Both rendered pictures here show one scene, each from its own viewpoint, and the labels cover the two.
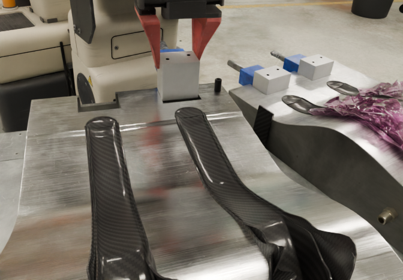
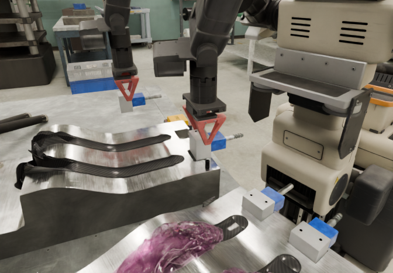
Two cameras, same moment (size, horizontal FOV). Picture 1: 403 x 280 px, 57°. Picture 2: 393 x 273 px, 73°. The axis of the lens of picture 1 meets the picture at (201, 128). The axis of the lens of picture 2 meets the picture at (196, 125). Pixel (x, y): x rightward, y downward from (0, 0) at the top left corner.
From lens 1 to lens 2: 0.66 m
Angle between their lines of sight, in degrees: 74
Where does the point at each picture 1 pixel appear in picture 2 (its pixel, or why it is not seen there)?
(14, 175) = not seen: hidden behind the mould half
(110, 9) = (297, 114)
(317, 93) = (258, 241)
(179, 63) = (192, 135)
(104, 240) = (87, 142)
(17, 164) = not seen: hidden behind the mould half
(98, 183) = (128, 144)
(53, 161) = (140, 132)
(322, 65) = (300, 239)
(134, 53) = (298, 149)
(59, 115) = (171, 127)
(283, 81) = (255, 210)
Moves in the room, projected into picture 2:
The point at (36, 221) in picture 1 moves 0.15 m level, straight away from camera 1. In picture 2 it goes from (109, 135) to (159, 121)
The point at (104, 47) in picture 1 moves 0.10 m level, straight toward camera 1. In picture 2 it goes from (279, 133) to (250, 138)
